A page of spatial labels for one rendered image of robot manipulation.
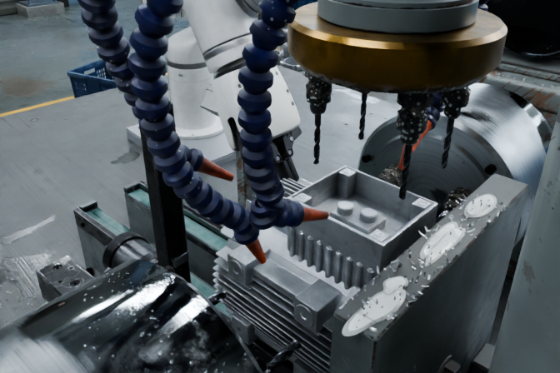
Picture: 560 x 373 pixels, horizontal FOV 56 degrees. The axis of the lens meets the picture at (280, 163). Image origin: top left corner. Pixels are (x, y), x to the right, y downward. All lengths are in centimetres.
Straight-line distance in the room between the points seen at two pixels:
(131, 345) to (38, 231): 84
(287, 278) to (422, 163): 28
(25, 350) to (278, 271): 28
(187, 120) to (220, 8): 80
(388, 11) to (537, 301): 23
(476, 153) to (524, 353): 44
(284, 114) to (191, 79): 72
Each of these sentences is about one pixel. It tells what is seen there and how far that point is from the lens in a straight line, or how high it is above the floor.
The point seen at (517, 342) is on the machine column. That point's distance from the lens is 30.
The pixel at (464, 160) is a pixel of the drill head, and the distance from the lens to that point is 72.
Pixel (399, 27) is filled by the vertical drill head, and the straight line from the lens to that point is 41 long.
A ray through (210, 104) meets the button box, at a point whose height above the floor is 106.
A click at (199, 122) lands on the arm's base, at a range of 144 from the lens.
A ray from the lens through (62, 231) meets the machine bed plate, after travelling 118.
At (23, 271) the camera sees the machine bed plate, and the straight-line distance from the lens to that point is 110.
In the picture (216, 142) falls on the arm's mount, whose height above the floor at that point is 83.
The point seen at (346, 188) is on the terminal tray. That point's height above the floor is 113.
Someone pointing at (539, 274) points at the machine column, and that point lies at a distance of 27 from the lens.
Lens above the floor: 143
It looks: 28 degrees down
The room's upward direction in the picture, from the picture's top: straight up
